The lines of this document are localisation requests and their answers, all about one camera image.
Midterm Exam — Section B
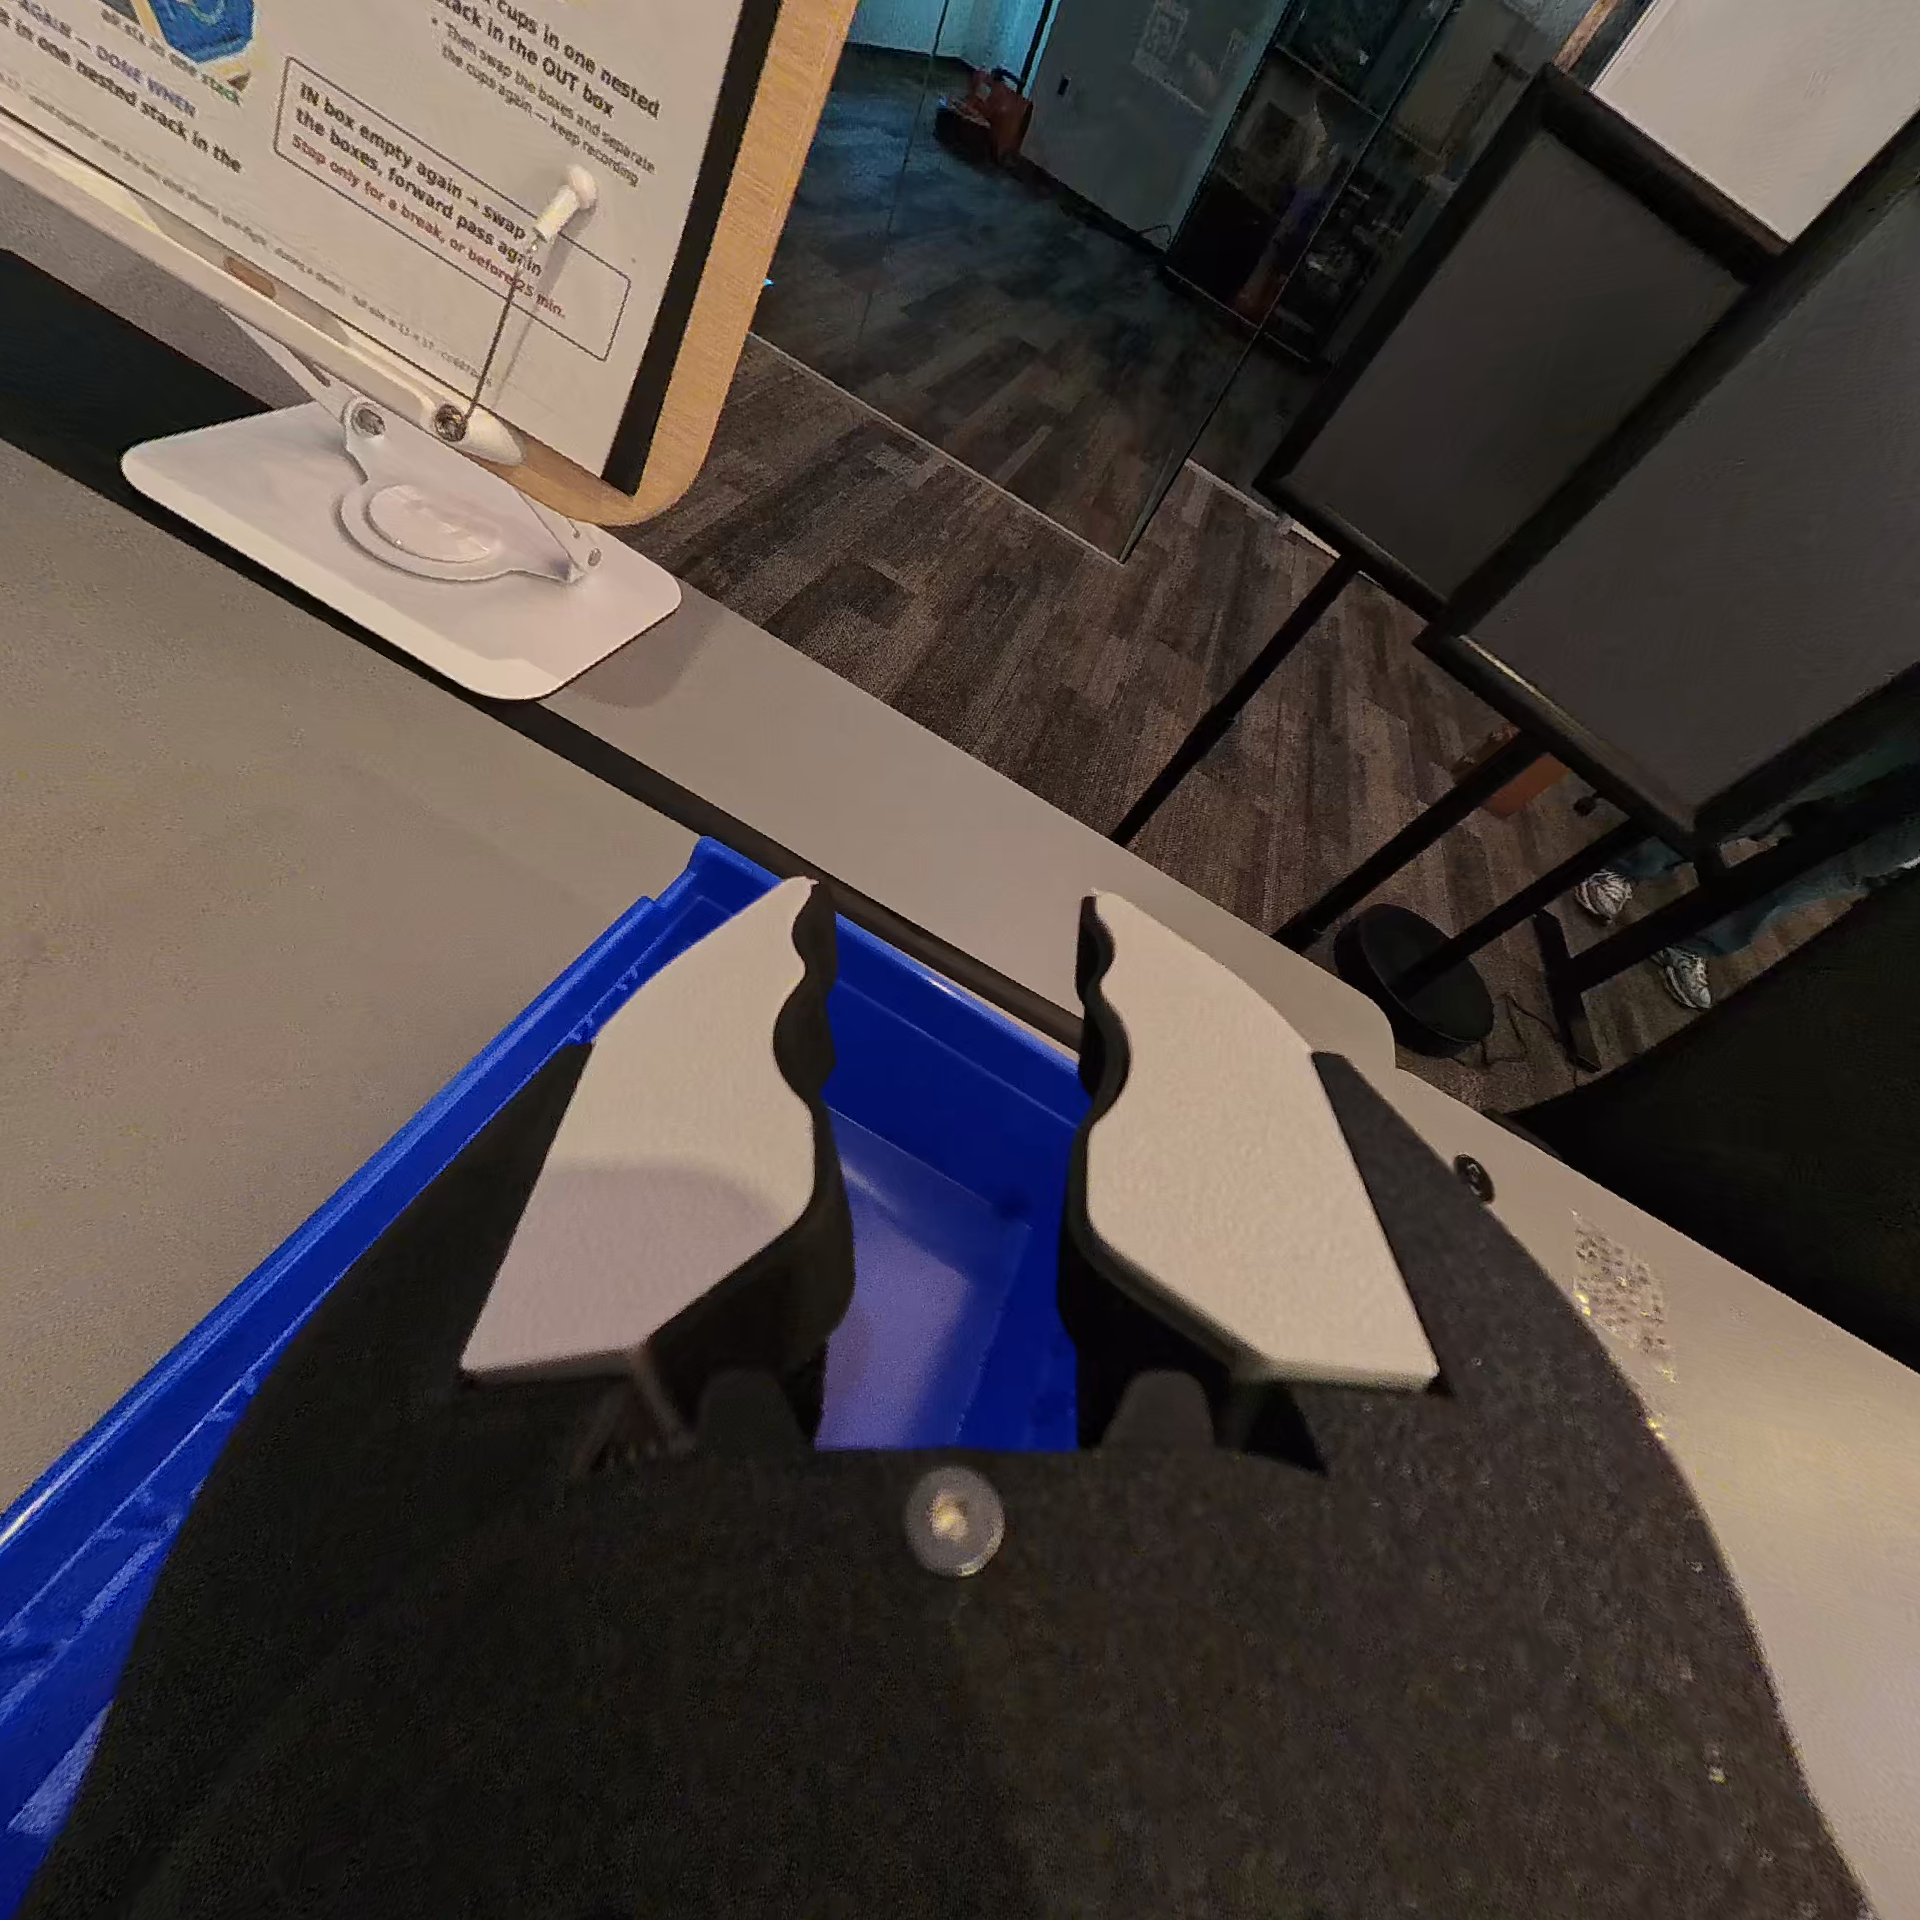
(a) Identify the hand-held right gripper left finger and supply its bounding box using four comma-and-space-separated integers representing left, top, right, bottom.
462, 880, 851, 1415

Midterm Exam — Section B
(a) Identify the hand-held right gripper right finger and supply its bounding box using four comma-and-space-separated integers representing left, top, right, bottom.
1069, 891, 1438, 1433

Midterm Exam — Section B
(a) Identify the blue plastic bin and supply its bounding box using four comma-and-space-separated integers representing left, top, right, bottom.
0, 839, 1099, 1840

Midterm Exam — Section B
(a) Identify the black round stand base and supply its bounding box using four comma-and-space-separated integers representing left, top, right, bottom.
1337, 904, 1496, 1054

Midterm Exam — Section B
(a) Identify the clear crinkled plastic piece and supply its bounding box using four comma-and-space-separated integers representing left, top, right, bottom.
1580, 1216, 1687, 1390

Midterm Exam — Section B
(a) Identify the black flat mat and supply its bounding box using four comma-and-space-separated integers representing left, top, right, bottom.
0, 256, 300, 522

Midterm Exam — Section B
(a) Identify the printed instruction sign board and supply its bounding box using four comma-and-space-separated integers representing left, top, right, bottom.
0, 0, 754, 476

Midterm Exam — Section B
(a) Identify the orange object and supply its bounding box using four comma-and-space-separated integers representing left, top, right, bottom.
943, 79, 1040, 165

